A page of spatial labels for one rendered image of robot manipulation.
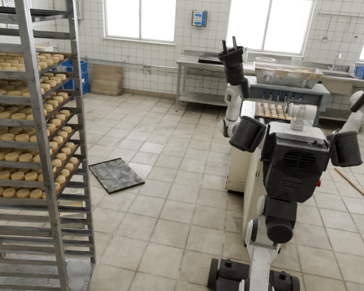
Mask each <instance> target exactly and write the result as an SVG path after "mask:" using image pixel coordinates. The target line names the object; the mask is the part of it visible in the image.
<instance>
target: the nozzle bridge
mask: <svg viewBox="0 0 364 291"><path fill-rule="evenodd" d="M245 77H246V78H248V80H249V81H250V88H249V90H250V97H249V98H247V99H245V98H243V94H241V95H240V97H241V99H242V102H241V105H240V113H239V115H241V114H242V107H243V102H245V101H250V102H259V103H268V104H274V105H283V106H286V103H287V100H288V99H292V97H293V95H295V94H296V96H295V100H299V99H300V96H302V97H303V94H304V97H303V99H302V100H304V101H309V102H308V105H313V106H316V107H317V112H316V115H315V119H314V120H313V121H310V123H311V125H312V126H314V127H317V125H318V121H319V118H320V115H321V112H322V111H324V112H325V110H326V107H327V104H328V100H329V97H330V93H329V91H328V90H327V89H326V88H325V87H324V86H323V85H322V84H316V85H315V86H314V87H313V88H312V89H309V88H300V87H290V86H284V85H274V84H265V83H257V77H253V76H245ZM266 89H267V90H266ZM273 90H274V93H273V96H272V99H271V100H269V98H270V94H271V92H273ZM281 90H282V92H281ZM264 91H266V93H265V98H264V99H262V95H263V92H264ZM288 91H289V94H288ZM280 92H281V95H280V98H279V101H276V100H277V95H278V93H280ZM296 92H297V93H296ZM285 94H288V97H287V100H286V102H284V97H285Z"/></svg>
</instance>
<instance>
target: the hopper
mask: <svg viewBox="0 0 364 291"><path fill-rule="evenodd" d="M254 68H255V74H256V77H257V83H265V84H274V85H284V86H290V87H300V88H309V89H312V88H313V87H314V86H315V85H316V84H317V82H318V81H319V80H320V79H321V77H322V76H323V75H324V74H323V73H322V72H321V71H320V70H319V69H317V68H308V67H302V66H291V65H280V64H270V63H264V62H254ZM277 68H282V69H283V70H277ZM296 69H300V70H308V71H309V72H311V73H304V72H294V71H295V70H296ZM287 70H293V71H287Z"/></svg>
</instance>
